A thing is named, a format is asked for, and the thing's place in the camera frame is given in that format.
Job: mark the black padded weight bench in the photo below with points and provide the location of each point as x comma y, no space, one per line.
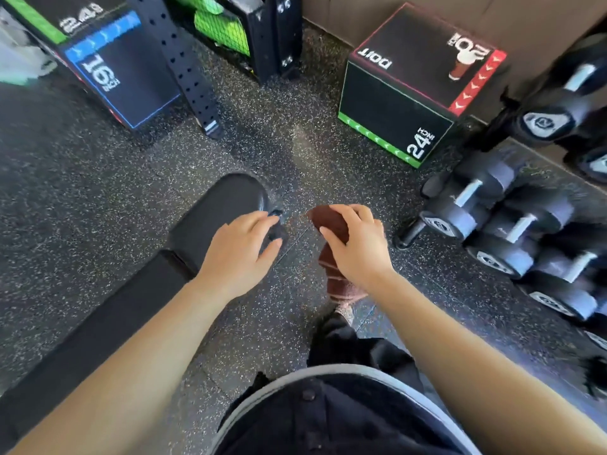
142,289

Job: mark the green mesh pad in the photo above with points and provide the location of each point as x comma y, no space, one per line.
223,29

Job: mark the person's left forearm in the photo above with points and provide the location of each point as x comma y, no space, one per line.
123,364

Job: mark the black buttoned shirt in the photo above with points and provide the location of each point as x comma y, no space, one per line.
332,416

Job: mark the black dumbbell rack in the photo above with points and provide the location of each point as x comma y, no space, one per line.
410,232

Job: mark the black perforated steel beam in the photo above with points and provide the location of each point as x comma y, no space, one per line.
182,66

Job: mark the person's left middle finger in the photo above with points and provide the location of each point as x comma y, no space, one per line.
253,216

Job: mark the person's right forearm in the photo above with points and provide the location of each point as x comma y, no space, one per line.
479,369

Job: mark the person's left thumb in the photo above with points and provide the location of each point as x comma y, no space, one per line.
270,251

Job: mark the person's left hand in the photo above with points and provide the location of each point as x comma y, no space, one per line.
232,260

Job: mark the black plyo box blue edge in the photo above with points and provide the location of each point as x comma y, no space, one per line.
123,75

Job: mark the person's right middle finger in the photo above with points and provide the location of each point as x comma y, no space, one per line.
366,212

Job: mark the black trousers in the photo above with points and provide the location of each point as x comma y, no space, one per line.
351,348

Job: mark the black plyo box red edge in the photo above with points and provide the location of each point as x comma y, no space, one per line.
403,75

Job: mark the brown striped sock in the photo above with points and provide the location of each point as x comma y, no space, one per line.
326,221

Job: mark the person's right hand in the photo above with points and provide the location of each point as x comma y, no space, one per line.
363,255

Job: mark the small black clip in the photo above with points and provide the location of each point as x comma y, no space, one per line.
277,232

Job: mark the row of black hex dumbbells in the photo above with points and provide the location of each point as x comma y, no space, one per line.
521,232

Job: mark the person's right thumb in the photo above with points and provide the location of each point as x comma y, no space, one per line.
333,234

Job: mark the black steel rack frame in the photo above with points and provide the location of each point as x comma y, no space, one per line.
275,33

